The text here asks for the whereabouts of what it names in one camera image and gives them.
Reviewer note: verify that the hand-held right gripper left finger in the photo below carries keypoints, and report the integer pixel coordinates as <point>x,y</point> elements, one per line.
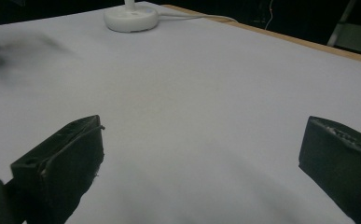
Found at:
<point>66,168</point>

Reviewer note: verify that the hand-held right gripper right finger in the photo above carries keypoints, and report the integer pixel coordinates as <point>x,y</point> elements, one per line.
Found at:
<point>340,158</point>

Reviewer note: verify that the metal stand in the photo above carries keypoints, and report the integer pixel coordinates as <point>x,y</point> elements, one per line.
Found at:
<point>344,23</point>

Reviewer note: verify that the white lamp base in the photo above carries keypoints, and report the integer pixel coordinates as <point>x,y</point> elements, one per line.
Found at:
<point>131,18</point>

